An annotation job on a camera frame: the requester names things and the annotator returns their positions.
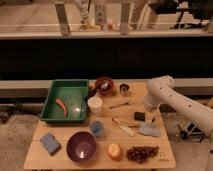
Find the black eraser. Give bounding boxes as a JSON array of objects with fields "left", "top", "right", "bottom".
[{"left": 134, "top": 112, "right": 145, "bottom": 121}]

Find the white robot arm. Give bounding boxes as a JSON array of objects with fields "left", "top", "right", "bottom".
[{"left": 144, "top": 75, "right": 213, "bottom": 137}]

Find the green plastic tray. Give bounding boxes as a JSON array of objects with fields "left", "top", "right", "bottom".
[{"left": 40, "top": 79, "right": 89, "bottom": 124}]

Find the light blue cloth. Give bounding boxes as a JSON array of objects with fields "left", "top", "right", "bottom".
[{"left": 139, "top": 123, "right": 161, "bottom": 137}]

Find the metal fork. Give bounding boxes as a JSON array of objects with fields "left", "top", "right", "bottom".
[{"left": 109, "top": 102, "right": 134, "bottom": 109}]

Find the wooden spatula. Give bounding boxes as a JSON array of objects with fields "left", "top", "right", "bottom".
[{"left": 112, "top": 117, "right": 138, "bottom": 137}]

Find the bunch of dark grapes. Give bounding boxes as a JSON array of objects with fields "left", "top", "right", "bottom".
[{"left": 126, "top": 146, "right": 159, "bottom": 163}]

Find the red bowl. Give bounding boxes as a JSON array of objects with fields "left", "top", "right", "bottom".
[{"left": 95, "top": 77, "right": 115, "bottom": 96}]

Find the orange fruit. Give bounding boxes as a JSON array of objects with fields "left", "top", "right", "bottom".
[{"left": 107, "top": 143, "right": 121, "bottom": 160}]

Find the black ladle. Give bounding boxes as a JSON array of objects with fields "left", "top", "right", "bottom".
[{"left": 84, "top": 82, "right": 109, "bottom": 102}]

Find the white cup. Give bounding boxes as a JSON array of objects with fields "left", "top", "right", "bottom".
[{"left": 87, "top": 97, "right": 103, "bottom": 114}]

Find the blue glass cup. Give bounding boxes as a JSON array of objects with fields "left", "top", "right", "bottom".
[{"left": 89, "top": 121, "right": 104, "bottom": 138}]

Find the purple bowl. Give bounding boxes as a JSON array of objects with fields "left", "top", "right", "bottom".
[{"left": 66, "top": 131, "right": 96, "bottom": 163}]

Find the red chili pepper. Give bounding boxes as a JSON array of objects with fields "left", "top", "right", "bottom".
[{"left": 55, "top": 98, "right": 68, "bottom": 116}]

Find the blue sponge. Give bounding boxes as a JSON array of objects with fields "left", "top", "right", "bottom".
[{"left": 40, "top": 133, "right": 61, "bottom": 156}]

